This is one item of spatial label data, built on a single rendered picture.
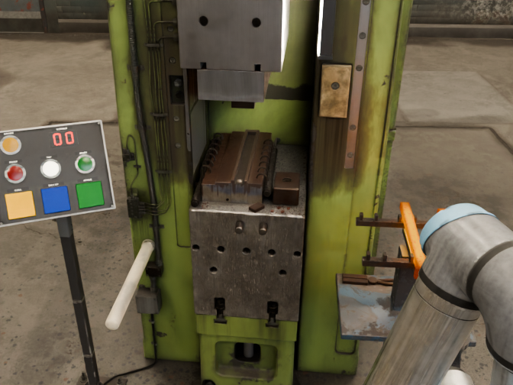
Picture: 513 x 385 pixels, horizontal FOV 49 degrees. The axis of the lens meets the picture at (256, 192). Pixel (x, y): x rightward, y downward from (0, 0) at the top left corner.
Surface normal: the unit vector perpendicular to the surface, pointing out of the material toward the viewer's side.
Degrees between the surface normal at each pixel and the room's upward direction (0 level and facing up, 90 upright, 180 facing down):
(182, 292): 90
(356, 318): 0
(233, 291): 90
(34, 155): 60
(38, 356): 0
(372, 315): 0
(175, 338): 90
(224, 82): 90
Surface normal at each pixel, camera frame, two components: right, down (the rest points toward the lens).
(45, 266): 0.01, -0.87
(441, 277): -0.77, 0.01
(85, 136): 0.29, -0.03
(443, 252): -0.91, -0.13
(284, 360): -0.10, 0.48
